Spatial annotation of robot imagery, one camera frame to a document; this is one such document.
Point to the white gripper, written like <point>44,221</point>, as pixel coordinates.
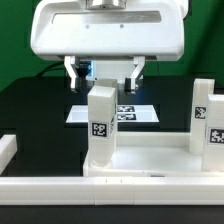
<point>143,28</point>

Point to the white desk top tray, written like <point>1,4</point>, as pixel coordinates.
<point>152,154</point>

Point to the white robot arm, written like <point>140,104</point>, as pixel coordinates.
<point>94,69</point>

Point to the white U-shaped border fence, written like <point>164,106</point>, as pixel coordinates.
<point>207,190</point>

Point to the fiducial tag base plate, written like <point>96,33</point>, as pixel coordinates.
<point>125,113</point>

